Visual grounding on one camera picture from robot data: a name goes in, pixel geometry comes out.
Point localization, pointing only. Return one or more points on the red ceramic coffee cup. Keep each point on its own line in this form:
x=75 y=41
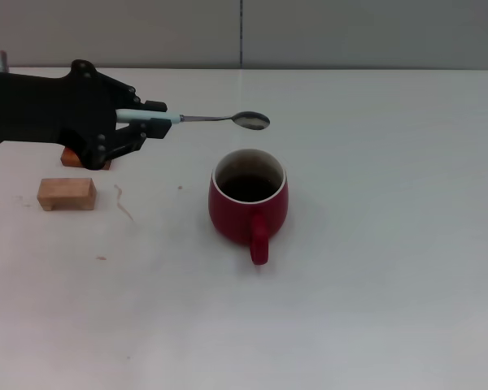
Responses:
x=232 y=219

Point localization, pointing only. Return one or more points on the dark reddish wooden block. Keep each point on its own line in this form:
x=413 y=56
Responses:
x=70 y=157

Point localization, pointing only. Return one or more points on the light wooden block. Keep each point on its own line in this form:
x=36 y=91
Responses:
x=65 y=193

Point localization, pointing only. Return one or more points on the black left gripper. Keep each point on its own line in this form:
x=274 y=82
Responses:
x=44 y=107

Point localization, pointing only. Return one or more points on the silver metal mount post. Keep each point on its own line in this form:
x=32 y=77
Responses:
x=1 y=61

